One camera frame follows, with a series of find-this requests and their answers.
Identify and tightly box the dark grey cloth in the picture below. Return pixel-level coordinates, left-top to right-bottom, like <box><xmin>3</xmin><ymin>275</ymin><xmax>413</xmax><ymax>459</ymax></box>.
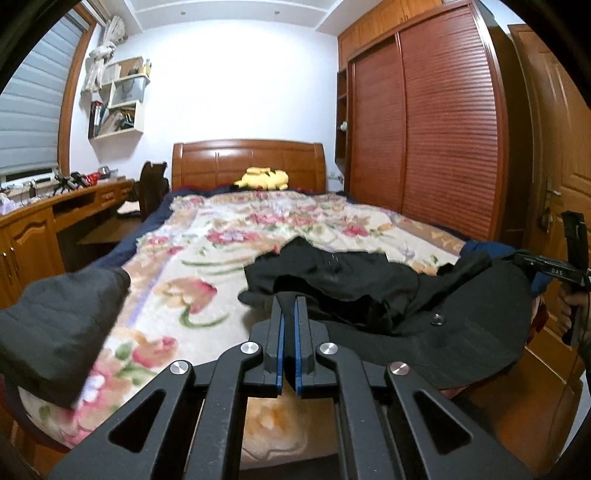
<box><xmin>0</xmin><ymin>267</ymin><xmax>132</xmax><ymax>409</ymax></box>

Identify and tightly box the grey shopping bag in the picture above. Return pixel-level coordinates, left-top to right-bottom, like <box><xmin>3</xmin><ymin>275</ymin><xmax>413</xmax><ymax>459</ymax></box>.
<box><xmin>111</xmin><ymin>76</ymin><xmax>148</xmax><ymax>108</ymax></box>

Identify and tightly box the wooden bed headboard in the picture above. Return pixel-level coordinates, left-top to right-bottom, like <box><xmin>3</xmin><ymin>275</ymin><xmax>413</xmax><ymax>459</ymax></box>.
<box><xmin>172</xmin><ymin>140</ymin><xmax>326</xmax><ymax>193</ymax></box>

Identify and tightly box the wooden desk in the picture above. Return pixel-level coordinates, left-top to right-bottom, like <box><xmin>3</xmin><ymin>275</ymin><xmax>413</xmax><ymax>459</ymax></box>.
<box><xmin>0</xmin><ymin>178</ymin><xmax>137</xmax><ymax>310</ymax></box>

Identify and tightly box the person's right hand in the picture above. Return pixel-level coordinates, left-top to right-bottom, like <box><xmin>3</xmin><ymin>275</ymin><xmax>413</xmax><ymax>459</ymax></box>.
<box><xmin>556</xmin><ymin>286</ymin><xmax>585</xmax><ymax>342</ymax></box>

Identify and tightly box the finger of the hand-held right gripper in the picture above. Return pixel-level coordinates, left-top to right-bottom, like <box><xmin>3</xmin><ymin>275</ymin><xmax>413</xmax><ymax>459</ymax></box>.
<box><xmin>513</xmin><ymin>249</ymin><xmax>546</xmax><ymax>278</ymax></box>

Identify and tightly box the metal door handle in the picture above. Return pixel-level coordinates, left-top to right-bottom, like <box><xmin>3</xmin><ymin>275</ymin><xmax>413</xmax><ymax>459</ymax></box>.
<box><xmin>542</xmin><ymin>173</ymin><xmax>561</xmax><ymax>232</ymax></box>

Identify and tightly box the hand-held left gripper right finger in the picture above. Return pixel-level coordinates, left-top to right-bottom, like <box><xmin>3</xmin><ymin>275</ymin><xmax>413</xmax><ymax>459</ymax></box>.
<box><xmin>293</xmin><ymin>295</ymin><xmax>536</xmax><ymax>480</ymax></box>

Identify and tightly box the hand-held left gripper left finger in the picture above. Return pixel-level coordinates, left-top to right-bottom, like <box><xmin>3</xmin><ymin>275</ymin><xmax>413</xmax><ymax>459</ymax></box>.
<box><xmin>46</xmin><ymin>293</ymin><xmax>296</xmax><ymax>480</ymax></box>

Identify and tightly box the floral blanket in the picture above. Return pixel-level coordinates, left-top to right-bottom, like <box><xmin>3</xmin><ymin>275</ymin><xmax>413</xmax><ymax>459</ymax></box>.
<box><xmin>14</xmin><ymin>190</ymin><xmax>467</xmax><ymax>472</ymax></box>

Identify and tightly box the wooden louvered wardrobe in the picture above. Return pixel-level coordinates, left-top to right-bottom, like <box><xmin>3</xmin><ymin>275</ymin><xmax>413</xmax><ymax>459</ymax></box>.
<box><xmin>335</xmin><ymin>0</ymin><xmax>513</xmax><ymax>245</ymax></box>

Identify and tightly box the white dried bouquet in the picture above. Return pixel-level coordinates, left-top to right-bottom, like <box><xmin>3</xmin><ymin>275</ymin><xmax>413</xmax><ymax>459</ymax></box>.
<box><xmin>82</xmin><ymin>16</ymin><xmax>125</xmax><ymax>93</ymax></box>

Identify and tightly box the white wall shelf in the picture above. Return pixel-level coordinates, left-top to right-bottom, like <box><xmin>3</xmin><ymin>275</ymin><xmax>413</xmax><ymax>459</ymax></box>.
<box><xmin>88</xmin><ymin>56</ymin><xmax>151</xmax><ymax>139</ymax></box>

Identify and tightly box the black tripod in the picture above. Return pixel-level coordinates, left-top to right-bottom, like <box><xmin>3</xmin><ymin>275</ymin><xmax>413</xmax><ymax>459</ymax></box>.
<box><xmin>53</xmin><ymin>172</ymin><xmax>86</xmax><ymax>193</ymax></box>

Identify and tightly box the row of binders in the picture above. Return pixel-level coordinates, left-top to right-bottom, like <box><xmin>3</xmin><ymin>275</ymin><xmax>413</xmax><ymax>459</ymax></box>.
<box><xmin>90</xmin><ymin>100</ymin><xmax>105</xmax><ymax>138</ymax></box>

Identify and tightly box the black buttoned coat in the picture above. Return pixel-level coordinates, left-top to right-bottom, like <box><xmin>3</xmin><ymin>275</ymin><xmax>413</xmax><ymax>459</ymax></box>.
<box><xmin>238</xmin><ymin>236</ymin><xmax>539</xmax><ymax>391</ymax></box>

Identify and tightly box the wooden door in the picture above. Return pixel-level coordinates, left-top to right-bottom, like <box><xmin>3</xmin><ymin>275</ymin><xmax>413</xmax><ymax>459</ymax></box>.
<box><xmin>508</xmin><ymin>23</ymin><xmax>591</xmax><ymax>370</ymax></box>

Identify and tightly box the dark brown chair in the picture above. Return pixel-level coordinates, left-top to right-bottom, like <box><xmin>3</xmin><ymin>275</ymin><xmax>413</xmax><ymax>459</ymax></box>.
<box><xmin>115</xmin><ymin>161</ymin><xmax>169</xmax><ymax>222</ymax></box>

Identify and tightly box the yellow plush toy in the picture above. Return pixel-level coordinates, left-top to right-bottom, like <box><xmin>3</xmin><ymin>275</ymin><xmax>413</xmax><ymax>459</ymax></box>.
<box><xmin>232</xmin><ymin>167</ymin><xmax>290</xmax><ymax>191</ymax></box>

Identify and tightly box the grey window blind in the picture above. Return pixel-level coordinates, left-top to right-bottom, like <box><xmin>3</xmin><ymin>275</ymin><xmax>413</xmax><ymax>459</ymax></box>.
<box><xmin>0</xmin><ymin>14</ymin><xmax>88</xmax><ymax>174</ymax></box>

